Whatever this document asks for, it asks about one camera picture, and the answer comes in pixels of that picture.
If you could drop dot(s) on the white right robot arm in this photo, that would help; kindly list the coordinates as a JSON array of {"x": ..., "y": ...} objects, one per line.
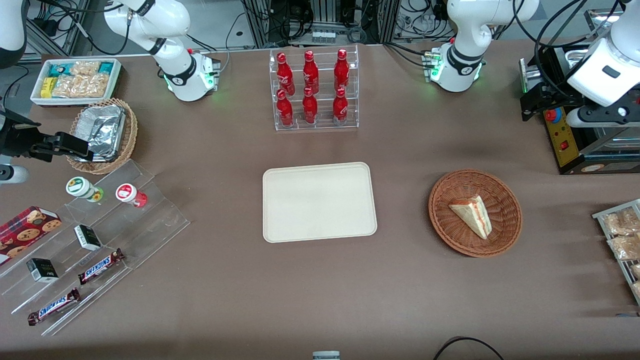
[{"x": 175, "y": 20}]

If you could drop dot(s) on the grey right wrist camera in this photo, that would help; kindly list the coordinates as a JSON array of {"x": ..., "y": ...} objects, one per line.
[{"x": 12, "y": 175}]

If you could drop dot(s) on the clear acrylic bottle rack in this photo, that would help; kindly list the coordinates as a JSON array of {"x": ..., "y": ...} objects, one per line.
[{"x": 325, "y": 107}]

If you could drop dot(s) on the clear acrylic stepped shelf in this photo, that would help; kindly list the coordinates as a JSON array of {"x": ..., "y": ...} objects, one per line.
[{"x": 150, "y": 225}]

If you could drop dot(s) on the small clear cracker bag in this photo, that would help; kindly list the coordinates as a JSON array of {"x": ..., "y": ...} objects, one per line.
[{"x": 86, "y": 68}]

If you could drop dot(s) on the Snickers chocolate bar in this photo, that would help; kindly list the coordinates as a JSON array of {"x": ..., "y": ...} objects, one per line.
[
  {"x": 54, "y": 306},
  {"x": 100, "y": 266}
]

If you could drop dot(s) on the red tartan cookie box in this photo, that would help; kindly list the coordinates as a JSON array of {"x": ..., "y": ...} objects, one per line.
[{"x": 27, "y": 230}]

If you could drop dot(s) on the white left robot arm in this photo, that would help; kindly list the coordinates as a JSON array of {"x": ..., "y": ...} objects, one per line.
[{"x": 465, "y": 30}]

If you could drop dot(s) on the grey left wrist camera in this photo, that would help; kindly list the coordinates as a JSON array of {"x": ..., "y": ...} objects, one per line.
[{"x": 575, "y": 117}]

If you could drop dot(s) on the small black box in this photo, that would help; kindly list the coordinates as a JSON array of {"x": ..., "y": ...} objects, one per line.
[
  {"x": 42, "y": 270},
  {"x": 87, "y": 237}
]

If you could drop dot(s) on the large clear cracker bag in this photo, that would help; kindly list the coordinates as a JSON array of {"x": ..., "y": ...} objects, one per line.
[{"x": 82, "y": 86}]

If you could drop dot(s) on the small grey device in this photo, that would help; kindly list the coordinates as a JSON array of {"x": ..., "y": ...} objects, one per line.
[{"x": 326, "y": 356}]

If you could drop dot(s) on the white plastic snack bin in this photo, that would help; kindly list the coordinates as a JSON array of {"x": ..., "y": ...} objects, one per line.
[{"x": 36, "y": 95}]

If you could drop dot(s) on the silver foil container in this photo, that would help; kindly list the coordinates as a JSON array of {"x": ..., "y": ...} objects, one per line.
[{"x": 102, "y": 130}]

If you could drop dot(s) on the green lidded drink cup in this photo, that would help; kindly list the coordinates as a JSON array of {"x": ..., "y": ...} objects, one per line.
[{"x": 80, "y": 187}]

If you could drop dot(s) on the oval tan wicker basket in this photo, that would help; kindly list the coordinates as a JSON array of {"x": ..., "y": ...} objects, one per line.
[{"x": 129, "y": 130}]

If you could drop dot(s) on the red cola bottle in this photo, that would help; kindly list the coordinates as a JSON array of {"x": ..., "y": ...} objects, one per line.
[
  {"x": 310, "y": 107},
  {"x": 285, "y": 110},
  {"x": 341, "y": 70},
  {"x": 340, "y": 107},
  {"x": 310, "y": 72},
  {"x": 285, "y": 75}
]

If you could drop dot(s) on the triangle sandwich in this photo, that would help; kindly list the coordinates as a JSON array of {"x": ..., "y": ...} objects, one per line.
[{"x": 472, "y": 215}]

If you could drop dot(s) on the clear bag of fried snacks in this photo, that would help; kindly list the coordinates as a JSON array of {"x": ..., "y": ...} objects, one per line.
[
  {"x": 622, "y": 221},
  {"x": 636, "y": 271},
  {"x": 625, "y": 247},
  {"x": 637, "y": 290}
]

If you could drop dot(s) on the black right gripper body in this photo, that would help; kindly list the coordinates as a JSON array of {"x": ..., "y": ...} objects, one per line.
[{"x": 17, "y": 137}]

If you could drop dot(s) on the yellow snack packet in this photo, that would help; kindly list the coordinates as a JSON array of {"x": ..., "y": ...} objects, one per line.
[{"x": 47, "y": 87}]

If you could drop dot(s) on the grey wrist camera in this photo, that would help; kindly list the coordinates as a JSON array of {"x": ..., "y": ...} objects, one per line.
[
  {"x": 12, "y": 175},
  {"x": 575, "y": 117}
]

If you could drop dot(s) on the beige rectangular tray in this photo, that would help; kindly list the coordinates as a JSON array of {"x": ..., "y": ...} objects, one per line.
[{"x": 320, "y": 202}]

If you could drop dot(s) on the round brown wicker basket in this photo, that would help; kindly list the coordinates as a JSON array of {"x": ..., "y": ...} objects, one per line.
[{"x": 450, "y": 225}]

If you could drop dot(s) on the aluminium frame structure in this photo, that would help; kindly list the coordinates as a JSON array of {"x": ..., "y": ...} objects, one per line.
[{"x": 385, "y": 20}]

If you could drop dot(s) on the teal snack packet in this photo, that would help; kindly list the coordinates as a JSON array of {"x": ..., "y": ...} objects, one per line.
[
  {"x": 106, "y": 68},
  {"x": 60, "y": 70}
]

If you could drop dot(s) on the red lidded drink cup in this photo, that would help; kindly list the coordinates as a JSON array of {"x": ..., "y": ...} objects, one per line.
[{"x": 127, "y": 193}]

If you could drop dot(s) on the black food warmer cabinet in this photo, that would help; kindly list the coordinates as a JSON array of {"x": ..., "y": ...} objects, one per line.
[{"x": 565, "y": 145}]

